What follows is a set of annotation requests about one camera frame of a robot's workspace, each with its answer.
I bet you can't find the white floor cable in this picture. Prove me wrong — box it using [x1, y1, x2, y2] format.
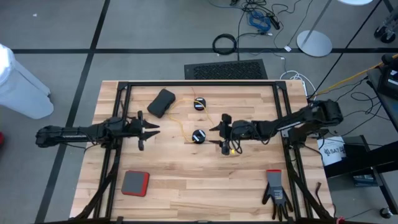
[279, 70, 317, 100]

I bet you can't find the white round disc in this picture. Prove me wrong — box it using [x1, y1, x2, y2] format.
[337, 0, 374, 6]

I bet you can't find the black desk frame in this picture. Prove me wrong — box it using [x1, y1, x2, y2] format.
[323, 134, 398, 215]

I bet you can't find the coiled black floor cable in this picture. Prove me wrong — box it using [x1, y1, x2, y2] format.
[211, 33, 238, 56]

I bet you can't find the white round stand base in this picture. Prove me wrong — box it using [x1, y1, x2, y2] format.
[295, 0, 333, 58]

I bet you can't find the black aluminium table frame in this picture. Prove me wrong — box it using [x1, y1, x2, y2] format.
[74, 80, 335, 224]

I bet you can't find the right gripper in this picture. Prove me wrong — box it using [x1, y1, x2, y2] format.
[207, 113, 259, 156]

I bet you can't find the grey pad with red edge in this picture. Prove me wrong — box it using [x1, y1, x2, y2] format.
[120, 170, 150, 197]

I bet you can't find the small black round foot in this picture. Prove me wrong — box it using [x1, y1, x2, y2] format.
[379, 207, 393, 220]

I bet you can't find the black floor grate mat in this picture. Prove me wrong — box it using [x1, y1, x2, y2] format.
[183, 58, 269, 81]

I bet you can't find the black device on desk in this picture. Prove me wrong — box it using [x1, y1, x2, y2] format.
[377, 53, 398, 101]

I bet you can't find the yellow cord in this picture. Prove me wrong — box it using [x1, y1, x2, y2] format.
[168, 98, 216, 144]

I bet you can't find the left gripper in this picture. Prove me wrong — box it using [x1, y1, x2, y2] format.
[126, 111, 161, 152]

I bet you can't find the black caster wheel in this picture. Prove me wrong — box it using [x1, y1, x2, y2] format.
[373, 0, 398, 44]

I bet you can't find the black plastic cord spool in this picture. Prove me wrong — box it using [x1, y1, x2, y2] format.
[193, 97, 207, 111]
[192, 129, 206, 144]

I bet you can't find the grey work glove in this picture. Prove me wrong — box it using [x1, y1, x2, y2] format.
[261, 169, 294, 221]

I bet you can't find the white printed box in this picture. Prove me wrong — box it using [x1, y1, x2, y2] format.
[317, 136, 346, 167]

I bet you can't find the black cable bundle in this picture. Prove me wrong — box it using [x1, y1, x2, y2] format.
[229, 0, 298, 34]

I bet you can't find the yellow floor cable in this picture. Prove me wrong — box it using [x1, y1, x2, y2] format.
[315, 53, 398, 96]

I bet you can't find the blue floor cable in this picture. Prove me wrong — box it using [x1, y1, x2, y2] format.
[248, 11, 272, 32]

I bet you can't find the white bin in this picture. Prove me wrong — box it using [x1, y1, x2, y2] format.
[0, 43, 54, 120]

